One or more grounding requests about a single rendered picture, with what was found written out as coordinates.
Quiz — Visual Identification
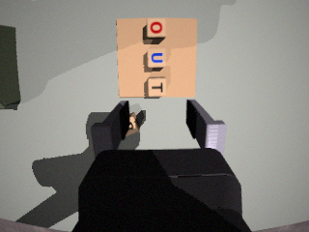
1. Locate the beige letter block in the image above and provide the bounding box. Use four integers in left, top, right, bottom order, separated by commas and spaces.
147, 18, 166, 40
148, 76, 166, 97
148, 48, 166, 68
126, 112, 141, 136

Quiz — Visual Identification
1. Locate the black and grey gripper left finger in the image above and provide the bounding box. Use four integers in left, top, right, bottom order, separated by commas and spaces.
91, 101, 130, 158

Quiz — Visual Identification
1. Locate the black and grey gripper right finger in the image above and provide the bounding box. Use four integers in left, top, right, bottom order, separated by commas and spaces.
186, 100, 227, 156

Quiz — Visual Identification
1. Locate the tan flat mat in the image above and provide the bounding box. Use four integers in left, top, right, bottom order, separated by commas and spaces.
117, 17, 197, 98

